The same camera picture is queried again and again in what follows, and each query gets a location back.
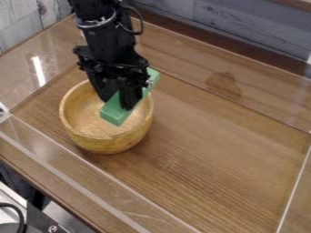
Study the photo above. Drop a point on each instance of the light wooden bowl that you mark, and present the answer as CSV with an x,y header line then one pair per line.
x,y
91,132

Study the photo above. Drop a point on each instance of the green rectangular block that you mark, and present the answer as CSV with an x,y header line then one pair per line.
x,y
113,112

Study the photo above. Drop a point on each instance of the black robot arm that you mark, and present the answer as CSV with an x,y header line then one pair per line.
x,y
97,9

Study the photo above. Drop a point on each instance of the clear acrylic tray wall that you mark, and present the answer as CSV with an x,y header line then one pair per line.
x,y
110,206

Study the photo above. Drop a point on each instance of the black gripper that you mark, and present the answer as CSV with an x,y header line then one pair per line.
x,y
110,60

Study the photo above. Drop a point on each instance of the black table leg bracket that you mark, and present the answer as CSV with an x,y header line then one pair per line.
x,y
39,222

